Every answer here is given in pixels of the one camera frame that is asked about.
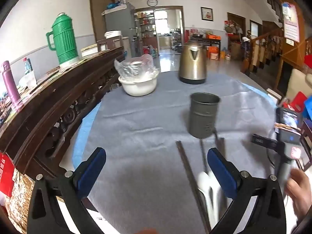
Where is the dark chopstick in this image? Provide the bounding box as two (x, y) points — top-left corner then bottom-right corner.
(214, 129), (221, 150)
(199, 139), (208, 173)
(175, 141), (212, 233)

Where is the white plastic spoon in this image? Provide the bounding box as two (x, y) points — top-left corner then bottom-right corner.
(197, 171), (221, 228)

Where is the person right hand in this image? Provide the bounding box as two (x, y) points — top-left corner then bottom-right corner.
(285, 168), (311, 221)

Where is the red box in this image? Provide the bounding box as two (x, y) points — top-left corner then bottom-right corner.
(0, 153), (15, 198)

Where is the dark wooden bench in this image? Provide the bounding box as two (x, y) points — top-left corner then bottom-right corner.
(1, 47), (124, 179)

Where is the grey metal utensil holder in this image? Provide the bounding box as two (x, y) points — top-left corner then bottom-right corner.
(188, 92), (221, 139)

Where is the grey tablecloth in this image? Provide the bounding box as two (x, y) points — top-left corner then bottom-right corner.
(83, 71), (275, 233)

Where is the purple thermos bottle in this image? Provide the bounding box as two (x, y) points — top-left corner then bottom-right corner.
(2, 61), (21, 109)

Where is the steel electric kettle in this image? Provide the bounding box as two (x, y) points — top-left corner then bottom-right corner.
(179, 40), (207, 85)

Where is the plastic water bottle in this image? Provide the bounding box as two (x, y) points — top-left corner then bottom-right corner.
(23, 57), (33, 75)

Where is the white bowl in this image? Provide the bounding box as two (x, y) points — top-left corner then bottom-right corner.
(118, 71), (160, 97)

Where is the clear plastic bag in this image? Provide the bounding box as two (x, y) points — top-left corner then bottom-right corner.
(114, 54), (160, 82)

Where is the grey refrigerator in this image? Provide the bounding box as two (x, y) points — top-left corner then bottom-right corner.
(102, 3), (138, 57)

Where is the wall calendar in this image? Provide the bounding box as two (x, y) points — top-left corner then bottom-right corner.
(282, 2), (300, 42)

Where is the framed wall picture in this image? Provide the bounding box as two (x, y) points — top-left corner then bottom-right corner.
(200, 7), (213, 21)

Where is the round wall clock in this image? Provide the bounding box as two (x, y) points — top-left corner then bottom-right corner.
(147, 0), (158, 7)

